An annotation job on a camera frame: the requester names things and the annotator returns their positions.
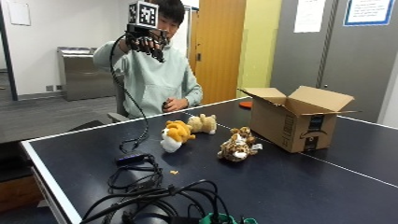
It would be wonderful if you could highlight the orange and white plush toy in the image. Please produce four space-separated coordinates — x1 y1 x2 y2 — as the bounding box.
160 119 197 154

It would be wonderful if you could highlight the beige plush toy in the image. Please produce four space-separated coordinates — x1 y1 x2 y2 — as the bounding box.
186 113 219 135

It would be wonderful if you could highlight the the person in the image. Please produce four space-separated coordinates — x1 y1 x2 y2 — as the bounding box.
92 0 204 119

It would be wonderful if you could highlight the white cube with black markers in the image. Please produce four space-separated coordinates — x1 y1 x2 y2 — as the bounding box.
127 0 162 30

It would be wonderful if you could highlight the wooden door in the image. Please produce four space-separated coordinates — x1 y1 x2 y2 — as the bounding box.
188 0 248 106

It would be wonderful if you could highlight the black hub box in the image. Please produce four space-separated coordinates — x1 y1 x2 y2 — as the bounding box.
115 152 146 167

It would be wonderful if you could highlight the stainless steel bin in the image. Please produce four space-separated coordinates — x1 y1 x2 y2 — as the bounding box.
56 46 119 102

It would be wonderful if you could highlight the spotted leopard plush toy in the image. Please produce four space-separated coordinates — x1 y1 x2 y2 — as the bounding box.
217 125 264 163

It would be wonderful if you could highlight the open brown cardboard box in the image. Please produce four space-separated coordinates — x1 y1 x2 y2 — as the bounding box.
237 85 361 154

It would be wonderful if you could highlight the green plastic object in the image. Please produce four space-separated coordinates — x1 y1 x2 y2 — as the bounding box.
199 212 259 224

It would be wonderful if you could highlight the white paper notice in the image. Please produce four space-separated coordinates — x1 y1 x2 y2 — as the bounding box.
295 0 329 34

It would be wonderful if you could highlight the wooden bench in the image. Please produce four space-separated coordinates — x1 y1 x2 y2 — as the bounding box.
0 174 46 214

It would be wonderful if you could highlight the blue framed poster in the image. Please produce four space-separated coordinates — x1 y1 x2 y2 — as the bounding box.
343 0 397 27

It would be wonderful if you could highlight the long black glove cable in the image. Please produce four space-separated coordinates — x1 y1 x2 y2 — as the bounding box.
108 33 151 153

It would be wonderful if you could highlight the coiled black cable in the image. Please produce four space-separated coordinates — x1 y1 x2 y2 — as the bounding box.
107 153 166 194

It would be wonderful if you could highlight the tangle of black cables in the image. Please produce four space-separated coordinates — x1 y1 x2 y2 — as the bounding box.
79 179 235 224

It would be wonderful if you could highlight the white wall board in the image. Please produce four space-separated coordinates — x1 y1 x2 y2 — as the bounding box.
7 0 32 27

